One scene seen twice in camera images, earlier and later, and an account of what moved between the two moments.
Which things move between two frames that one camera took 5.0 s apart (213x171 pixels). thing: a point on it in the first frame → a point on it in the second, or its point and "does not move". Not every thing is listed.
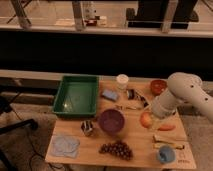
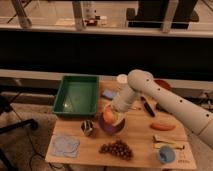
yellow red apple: (146, 119) → (108, 115)
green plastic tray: (77, 96) does not move
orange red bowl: (157, 86) does not move
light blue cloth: (66, 146) does not move
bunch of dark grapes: (118, 148) does not move
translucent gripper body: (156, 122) → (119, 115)
